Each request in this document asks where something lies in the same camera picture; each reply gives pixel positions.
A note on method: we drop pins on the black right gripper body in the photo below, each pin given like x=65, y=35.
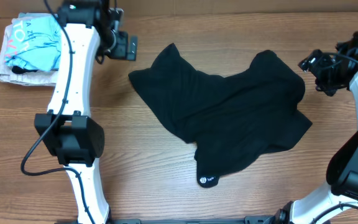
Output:
x=327, y=77

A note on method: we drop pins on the light blue printed t-shirt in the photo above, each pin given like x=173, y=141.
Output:
x=34, y=44

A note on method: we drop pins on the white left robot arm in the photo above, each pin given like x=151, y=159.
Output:
x=90, y=33

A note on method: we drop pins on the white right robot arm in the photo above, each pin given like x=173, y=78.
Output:
x=339, y=192

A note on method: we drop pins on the black folded garment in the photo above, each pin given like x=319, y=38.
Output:
x=19, y=70

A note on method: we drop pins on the beige folded trousers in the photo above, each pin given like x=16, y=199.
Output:
x=27, y=78

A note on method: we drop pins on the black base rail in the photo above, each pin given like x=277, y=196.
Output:
x=191, y=221

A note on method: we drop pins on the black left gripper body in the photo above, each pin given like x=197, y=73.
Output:
x=132, y=47

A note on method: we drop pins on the black t-shirt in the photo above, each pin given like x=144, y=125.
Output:
x=232, y=120

